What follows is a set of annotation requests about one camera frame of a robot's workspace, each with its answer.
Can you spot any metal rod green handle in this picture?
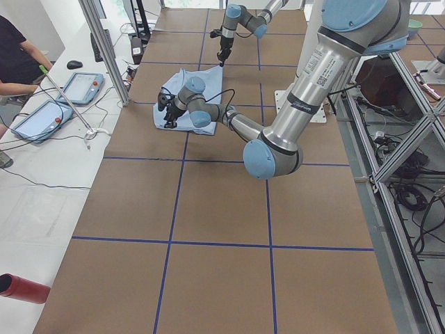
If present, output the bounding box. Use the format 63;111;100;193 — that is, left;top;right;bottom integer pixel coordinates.
39;65;93;133

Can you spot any blue teach pendant far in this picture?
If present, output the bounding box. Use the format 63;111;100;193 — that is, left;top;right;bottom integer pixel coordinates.
63;72;104;106

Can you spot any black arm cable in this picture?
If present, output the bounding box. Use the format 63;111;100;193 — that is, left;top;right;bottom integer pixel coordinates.
204;89;236;121

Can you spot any light blue t-shirt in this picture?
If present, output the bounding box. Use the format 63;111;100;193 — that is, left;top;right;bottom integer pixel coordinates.
153;66;223;136

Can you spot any blue teach pendant near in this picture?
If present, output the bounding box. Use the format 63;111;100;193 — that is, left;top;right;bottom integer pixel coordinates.
11;100;73;143

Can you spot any red cylinder bottle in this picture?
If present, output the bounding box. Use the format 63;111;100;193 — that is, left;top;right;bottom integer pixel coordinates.
1;273;51;304

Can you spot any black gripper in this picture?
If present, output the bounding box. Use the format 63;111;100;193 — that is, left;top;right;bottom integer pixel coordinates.
163;102;181;129
217;36;234;67

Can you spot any blue teach pendant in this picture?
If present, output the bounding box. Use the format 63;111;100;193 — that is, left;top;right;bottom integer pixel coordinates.
63;72;104;106
11;100;73;143

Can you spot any aluminium frame post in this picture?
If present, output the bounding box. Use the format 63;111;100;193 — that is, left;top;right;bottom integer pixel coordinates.
79;0;129;106

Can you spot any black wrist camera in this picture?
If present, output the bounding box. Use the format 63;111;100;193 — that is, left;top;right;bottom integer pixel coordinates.
157;93;170;111
210;29;222;38

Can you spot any black computer mouse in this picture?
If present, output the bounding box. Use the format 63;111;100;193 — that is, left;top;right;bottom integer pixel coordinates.
66;60;83;70

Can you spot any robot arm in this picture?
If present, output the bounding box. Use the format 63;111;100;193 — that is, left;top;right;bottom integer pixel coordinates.
157;0;410;180
210;0;288;67

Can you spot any bundle of black cables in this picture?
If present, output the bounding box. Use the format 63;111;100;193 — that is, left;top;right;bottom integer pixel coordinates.
389;180;445;258

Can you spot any seated person dark shirt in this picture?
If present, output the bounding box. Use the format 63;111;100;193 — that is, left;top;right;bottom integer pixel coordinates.
1;16;53;97

